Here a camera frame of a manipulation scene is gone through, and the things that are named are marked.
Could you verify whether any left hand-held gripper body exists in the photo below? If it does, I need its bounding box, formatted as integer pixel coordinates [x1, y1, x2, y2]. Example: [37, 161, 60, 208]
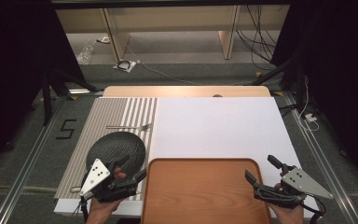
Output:
[79, 158, 132, 203]

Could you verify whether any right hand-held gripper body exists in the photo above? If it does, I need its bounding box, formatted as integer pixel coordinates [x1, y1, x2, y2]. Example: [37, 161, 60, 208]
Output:
[254, 164, 335, 209]

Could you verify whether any black textured plate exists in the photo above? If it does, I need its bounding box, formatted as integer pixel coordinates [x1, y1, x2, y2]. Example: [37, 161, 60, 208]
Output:
[86, 131, 146, 175]

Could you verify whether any silver metal fork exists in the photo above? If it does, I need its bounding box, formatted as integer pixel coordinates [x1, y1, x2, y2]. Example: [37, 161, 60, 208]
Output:
[105, 122, 153, 132]

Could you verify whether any brown wooden tray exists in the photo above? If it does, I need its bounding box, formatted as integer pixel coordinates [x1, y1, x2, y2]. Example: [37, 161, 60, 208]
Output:
[141, 157, 273, 224]

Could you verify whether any person's left hand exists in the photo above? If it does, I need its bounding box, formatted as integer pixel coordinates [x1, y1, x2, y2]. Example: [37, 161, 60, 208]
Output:
[88, 168, 127, 218]

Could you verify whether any person's right hand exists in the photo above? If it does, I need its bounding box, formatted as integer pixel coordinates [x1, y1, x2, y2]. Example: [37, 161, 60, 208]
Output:
[268, 182, 306, 224]

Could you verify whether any grey striped placemat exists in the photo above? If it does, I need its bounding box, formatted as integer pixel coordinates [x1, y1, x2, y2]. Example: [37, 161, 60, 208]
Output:
[54, 97, 158, 201]

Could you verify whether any white tablecloth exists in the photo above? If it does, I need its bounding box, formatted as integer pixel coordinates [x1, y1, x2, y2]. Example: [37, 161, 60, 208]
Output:
[54, 96, 321, 218]

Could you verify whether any black metal stand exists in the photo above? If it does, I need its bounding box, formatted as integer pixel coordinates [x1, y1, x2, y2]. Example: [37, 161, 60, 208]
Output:
[251, 58, 308, 114]
[41, 66, 104, 126]

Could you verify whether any black curtain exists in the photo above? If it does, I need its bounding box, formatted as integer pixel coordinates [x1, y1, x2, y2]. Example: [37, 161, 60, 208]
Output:
[0, 0, 87, 176]
[270, 0, 358, 195]

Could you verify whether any clear plastic bottle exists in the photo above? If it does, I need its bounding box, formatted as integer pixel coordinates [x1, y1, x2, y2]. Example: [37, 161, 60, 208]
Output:
[76, 43, 96, 65]

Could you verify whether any light wooden desk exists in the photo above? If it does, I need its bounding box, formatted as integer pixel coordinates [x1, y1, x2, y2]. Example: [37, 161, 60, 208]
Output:
[55, 4, 290, 62]

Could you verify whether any left hand-held gripper cable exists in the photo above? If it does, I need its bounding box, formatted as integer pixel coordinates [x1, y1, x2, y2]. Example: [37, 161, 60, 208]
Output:
[69, 186, 90, 223]

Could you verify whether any hand-held gripper cable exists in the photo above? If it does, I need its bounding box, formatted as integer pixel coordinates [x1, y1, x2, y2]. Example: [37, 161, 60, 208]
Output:
[301, 194, 328, 224]
[69, 186, 90, 223]

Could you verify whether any metal floor rail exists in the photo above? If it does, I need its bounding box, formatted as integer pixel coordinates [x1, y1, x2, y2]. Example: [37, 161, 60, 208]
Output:
[282, 91, 358, 224]
[0, 96, 71, 224]

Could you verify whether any right hand-held gripper cable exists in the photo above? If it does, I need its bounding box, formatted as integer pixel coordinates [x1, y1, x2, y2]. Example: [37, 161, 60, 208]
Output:
[301, 194, 328, 224]

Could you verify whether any plastic bag with black cable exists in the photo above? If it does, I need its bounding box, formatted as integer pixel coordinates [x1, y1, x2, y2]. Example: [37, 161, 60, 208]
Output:
[113, 59, 137, 74]

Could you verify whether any thin white floor cable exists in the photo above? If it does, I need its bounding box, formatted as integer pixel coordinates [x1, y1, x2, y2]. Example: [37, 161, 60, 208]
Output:
[122, 41, 253, 87]

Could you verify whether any bundle of black cables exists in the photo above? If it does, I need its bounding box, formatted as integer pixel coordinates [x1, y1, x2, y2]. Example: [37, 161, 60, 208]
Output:
[235, 4, 278, 71]

